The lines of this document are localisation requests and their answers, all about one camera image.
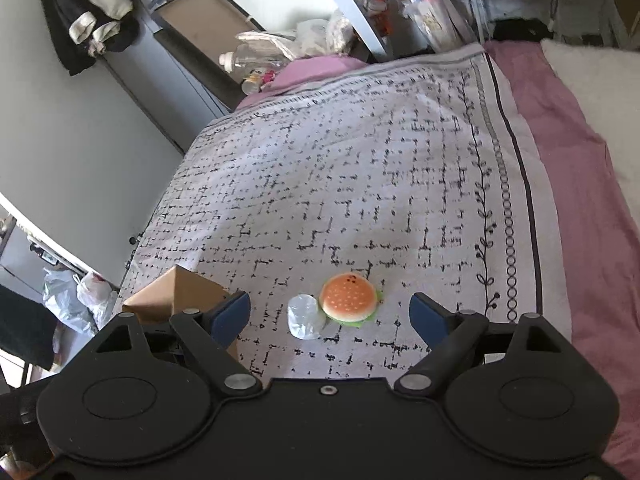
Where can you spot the hanging black and white clothes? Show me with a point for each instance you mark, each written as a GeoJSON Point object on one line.
{"type": "Point", "coordinates": [85, 15]}

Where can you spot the hanging dark cloth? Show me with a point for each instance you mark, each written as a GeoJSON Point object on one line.
{"type": "Point", "coordinates": [25, 325]}

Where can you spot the clear plastic bottle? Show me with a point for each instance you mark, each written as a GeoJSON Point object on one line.
{"type": "Point", "coordinates": [255, 59]}

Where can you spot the white shopping bag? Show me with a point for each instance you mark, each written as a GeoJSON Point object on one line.
{"type": "Point", "coordinates": [432, 20]}

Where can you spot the flat cardboard box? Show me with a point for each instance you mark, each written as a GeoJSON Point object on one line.
{"type": "Point", "coordinates": [210, 15]}

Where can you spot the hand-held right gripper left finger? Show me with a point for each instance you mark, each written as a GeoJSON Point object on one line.
{"type": "Point", "coordinates": [229, 316]}

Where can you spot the clear plastic packet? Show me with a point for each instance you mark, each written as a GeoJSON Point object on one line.
{"type": "Point", "coordinates": [304, 317]}

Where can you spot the paper cup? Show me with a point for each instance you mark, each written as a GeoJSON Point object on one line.
{"type": "Point", "coordinates": [251, 84]}

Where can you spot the white duvet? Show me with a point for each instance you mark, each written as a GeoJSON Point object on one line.
{"type": "Point", "coordinates": [600, 100]}

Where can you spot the crumpled plastic bags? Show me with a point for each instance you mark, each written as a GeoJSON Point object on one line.
{"type": "Point", "coordinates": [315, 35]}

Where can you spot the hamburger plush toy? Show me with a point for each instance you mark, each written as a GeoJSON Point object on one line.
{"type": "Point", "coordinates": [347, 300]}

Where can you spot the white desk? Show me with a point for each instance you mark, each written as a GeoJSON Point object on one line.
{"type": "Point", "coordinates": [360, 15]}

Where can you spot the cardboard box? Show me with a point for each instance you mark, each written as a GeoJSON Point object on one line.
{"type": "Point", "coordinates": [190, 295]}
{"type": "Point", "coordinates": [210, 15]}

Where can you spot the black and white printed blanket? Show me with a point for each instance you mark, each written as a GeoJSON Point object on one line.
{"type": "Point", "coordinates": [350, 160]}

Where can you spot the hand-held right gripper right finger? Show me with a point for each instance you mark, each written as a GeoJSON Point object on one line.
{"type": "Point", "coordinates": [429, 317]}

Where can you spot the white plastic bag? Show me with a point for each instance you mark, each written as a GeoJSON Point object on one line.
{"type": "Point", "coordinates": [100, 297]}

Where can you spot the grey plastic bag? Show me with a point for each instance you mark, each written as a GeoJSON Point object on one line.
{"type": "Point", "coordinates": [62, 300]}

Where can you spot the grey door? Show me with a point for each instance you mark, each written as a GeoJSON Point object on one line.
{"type": "Point", "coordinates": [165, 75]}

